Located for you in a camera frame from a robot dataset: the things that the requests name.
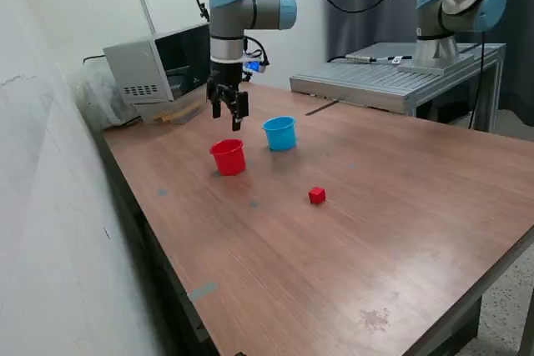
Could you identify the white thin rod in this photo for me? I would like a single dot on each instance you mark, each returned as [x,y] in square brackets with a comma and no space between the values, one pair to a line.
[148,16]

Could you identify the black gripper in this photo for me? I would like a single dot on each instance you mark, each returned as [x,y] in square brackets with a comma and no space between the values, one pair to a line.
[227,74]

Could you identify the red cup bin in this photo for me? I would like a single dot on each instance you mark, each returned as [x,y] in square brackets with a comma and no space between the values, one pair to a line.
[228,160]

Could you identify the dark grey curtain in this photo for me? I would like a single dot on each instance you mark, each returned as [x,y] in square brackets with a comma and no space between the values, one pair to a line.
[375,31]

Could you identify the large grey tape strip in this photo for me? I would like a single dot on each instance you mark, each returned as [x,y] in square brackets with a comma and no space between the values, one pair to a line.
[201,291]

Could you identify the dark brown strip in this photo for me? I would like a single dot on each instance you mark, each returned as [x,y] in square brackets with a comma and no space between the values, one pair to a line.
[321,108]

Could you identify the silver microwave oven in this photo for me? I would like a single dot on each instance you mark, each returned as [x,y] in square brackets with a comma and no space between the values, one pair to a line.
[133,64]

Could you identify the clear plastic bag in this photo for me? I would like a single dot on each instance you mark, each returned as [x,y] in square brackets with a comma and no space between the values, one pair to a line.
[96,97]

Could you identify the blue cup bin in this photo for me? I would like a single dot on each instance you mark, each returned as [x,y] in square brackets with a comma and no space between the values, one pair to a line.
[281,137]

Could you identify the white warning label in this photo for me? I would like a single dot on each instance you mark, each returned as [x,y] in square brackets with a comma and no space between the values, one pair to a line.
[397,59]

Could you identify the wooden sticks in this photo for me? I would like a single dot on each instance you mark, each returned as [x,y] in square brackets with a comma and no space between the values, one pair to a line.
[175,115]

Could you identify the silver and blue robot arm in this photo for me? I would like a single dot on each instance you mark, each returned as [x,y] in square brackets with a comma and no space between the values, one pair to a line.
[225,14]

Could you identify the aluminium mounting plate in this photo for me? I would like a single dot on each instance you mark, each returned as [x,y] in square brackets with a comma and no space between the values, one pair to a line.
[421,68]

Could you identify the red cube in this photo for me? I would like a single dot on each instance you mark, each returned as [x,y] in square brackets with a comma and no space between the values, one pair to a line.
[317,196]

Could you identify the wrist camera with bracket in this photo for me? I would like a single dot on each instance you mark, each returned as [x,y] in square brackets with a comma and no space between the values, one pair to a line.
[260,65]

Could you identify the aluminium profile robot stand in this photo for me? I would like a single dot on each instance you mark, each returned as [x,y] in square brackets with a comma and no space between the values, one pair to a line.
[367,81]

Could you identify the small black camera mount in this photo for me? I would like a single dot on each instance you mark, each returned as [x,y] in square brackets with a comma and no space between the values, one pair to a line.
[203,12]

